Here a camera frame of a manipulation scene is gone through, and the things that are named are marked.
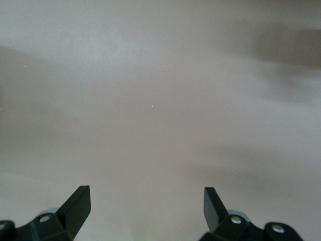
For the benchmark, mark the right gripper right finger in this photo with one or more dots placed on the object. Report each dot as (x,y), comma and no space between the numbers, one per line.
(215,216)

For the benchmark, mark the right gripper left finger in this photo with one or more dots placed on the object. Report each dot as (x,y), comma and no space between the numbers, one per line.
(72,216)

